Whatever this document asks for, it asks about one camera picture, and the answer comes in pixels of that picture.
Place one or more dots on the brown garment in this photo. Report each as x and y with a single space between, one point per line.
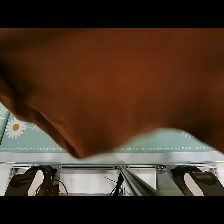
110 83

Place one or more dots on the silver frame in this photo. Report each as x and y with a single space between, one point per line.
140 180

